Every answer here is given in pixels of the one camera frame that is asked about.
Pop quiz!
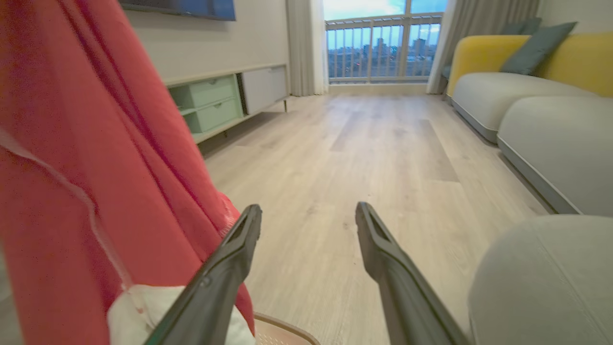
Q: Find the red cloth garment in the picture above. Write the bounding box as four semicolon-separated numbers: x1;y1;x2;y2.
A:
0;0;255;345

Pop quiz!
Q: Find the yellow and grey sofa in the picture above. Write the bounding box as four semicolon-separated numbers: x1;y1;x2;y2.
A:
446;33;613;345

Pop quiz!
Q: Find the beige perforated laundry basket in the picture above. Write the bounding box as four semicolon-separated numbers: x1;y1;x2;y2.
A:
252;312;321;345

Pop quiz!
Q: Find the white and green TV cabinet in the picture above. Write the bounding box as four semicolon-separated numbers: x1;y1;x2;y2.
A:
165;64;290;145

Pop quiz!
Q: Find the white balcony railing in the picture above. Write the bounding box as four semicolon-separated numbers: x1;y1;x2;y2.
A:
325;12;444;83

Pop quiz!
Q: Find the white sheer curtain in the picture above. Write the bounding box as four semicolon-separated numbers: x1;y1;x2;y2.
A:
286;0;330;97

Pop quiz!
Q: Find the wall television screen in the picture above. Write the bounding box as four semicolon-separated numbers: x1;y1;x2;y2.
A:
118;0;237;22

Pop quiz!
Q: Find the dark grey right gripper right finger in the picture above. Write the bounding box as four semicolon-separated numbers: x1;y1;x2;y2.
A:
355;202;471;345

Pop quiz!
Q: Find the large teal cushion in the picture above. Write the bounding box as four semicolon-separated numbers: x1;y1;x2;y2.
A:
500;22;578;76

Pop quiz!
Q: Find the white cloth garment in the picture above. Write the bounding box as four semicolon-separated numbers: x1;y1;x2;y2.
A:
106;285;257;345

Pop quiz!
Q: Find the small teal cushion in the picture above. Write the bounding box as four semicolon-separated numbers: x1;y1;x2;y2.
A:
502;18;543;36

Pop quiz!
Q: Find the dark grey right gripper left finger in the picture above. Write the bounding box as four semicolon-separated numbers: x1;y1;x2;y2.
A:
144;205;263;345

